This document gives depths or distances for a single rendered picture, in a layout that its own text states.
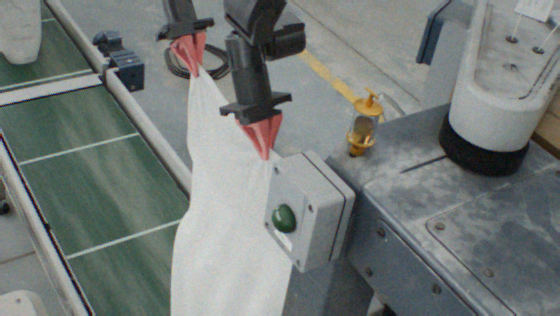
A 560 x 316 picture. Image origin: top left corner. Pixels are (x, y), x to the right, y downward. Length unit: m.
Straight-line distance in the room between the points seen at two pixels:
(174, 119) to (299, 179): 2.34
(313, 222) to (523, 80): 0.25
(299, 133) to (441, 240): 2.39
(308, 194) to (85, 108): 1.79
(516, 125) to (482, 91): 0.05
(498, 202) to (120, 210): 1.44
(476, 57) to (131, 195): 1.44
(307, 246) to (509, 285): 0.19
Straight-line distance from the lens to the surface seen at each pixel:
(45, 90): 2.47
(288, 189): 0.64
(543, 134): 0.79
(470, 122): 0.67
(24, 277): 2.33
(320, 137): 2.97
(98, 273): 1.80
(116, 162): 2.13
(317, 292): 0.75
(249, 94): 1.04
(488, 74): 0.70
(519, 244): 0.63
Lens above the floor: 1.73
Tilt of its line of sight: 38 degrees down
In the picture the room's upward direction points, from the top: 10 degrees clockwise
